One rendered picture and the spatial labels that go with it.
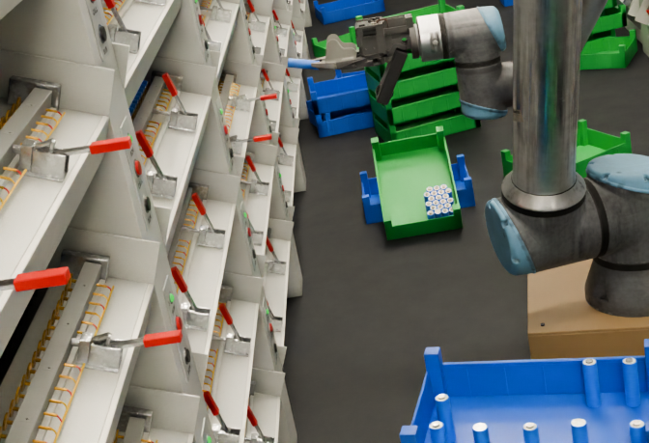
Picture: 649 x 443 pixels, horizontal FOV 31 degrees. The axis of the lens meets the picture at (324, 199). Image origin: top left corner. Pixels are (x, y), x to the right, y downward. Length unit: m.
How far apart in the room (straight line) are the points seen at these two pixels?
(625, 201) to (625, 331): 0.24
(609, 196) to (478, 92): 0.34
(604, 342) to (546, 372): 0.67
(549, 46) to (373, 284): 1.09
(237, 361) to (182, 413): 0.53
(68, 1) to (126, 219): 0.24
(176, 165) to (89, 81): 0.43
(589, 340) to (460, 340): 0.41
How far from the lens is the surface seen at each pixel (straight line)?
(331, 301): 2.78
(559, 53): 1.92
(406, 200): 3.11
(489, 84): 2.29
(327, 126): 3.90
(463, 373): 1.56
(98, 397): 1.07
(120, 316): 1.20
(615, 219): 2.14
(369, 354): 2.53
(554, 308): 2.27
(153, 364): 1.32
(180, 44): 1.91
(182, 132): 1.73
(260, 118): 2.67
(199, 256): 1.77
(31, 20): 1.20
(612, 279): 2.22
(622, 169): 2.17
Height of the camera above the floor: 1.25
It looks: 22 degrees down
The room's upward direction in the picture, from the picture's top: 11 degrees counter-clockwise
